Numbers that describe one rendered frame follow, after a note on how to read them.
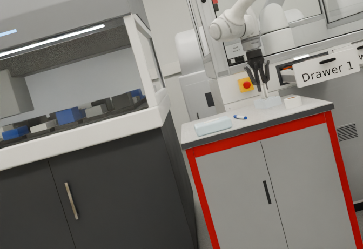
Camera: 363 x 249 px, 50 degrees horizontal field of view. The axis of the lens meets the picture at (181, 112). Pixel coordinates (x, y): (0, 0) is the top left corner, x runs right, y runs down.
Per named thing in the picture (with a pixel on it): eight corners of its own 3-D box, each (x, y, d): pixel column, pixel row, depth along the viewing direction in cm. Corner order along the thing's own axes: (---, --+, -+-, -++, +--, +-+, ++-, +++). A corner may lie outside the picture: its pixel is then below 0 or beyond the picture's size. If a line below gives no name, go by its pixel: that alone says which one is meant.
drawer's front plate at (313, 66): (360, 71, 177) (355, 47, 176) (298, 88, 178) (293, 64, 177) (358, 71, 179) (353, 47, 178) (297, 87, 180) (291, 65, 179)
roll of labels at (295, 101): (304, 103, 167) (302, 94, 166) (298, 107, 162) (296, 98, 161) (289, 106, 171) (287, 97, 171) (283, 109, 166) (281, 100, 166)
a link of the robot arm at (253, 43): (262, 34, 181) (266, 46, 182) (254, 37, 190) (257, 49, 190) (244, 39, 179) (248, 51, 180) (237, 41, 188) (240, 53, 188)
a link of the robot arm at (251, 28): (247, 39, 192) (230, 42, 183) (239, 8, 190) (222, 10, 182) (265, 33, 184) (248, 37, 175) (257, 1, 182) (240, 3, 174)
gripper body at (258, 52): (248, 51, 180) (253, 70, 181) (264, 46, 182) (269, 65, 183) (241, 53, 188) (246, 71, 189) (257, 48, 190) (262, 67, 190)
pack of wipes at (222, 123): (229, 124, 166) (227, 114, 166) (233, 127, 157) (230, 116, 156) (195, 134, 166) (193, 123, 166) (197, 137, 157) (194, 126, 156)
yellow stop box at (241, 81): (254, 89, 207) (251, 76, 206) (241, 93, 207) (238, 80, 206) (253, 89, 212) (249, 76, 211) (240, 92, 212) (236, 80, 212)
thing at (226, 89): (406, 54, 209) (401, 28, 208) (223, 104, 213) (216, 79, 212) (337, 60, 304) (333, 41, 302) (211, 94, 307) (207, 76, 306)
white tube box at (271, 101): (282, 103, 184) (280, 96, 183) (266, 108, 182) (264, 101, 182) (270, 103, 196) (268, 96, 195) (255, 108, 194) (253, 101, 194)
